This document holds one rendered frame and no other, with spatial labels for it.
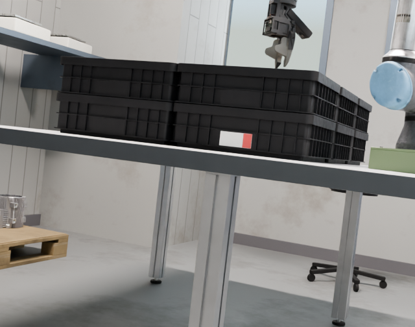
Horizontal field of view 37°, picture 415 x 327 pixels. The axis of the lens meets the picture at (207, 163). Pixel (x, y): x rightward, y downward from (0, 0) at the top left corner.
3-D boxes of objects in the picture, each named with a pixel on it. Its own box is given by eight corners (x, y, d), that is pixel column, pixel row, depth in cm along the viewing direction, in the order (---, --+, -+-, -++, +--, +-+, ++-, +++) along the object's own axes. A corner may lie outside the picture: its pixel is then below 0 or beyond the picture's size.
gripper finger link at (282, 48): (271, 64, 195) (272, 37, 197) (287, 67, 197) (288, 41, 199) (275, 61, 192) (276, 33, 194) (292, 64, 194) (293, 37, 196)
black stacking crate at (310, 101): (336, 126, 182) (340, 87, 182) (311, 118, 155) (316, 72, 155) (213, 115, 198) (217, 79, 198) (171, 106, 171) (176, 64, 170)
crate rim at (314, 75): (340, 94, 182) (342, 85, 182) (316, 80, 154) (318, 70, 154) (216, 85, 198) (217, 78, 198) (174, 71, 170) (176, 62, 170)
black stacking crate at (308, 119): (332, 163, 183) (337, 123, 182) (307, 161, 155) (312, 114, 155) (209, 149, 198) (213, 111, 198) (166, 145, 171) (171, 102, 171)
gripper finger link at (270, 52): (259, 65, 203) (266, 37, 201) (275, 68, 205) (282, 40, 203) (263, 65, 200) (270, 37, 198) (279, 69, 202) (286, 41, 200)
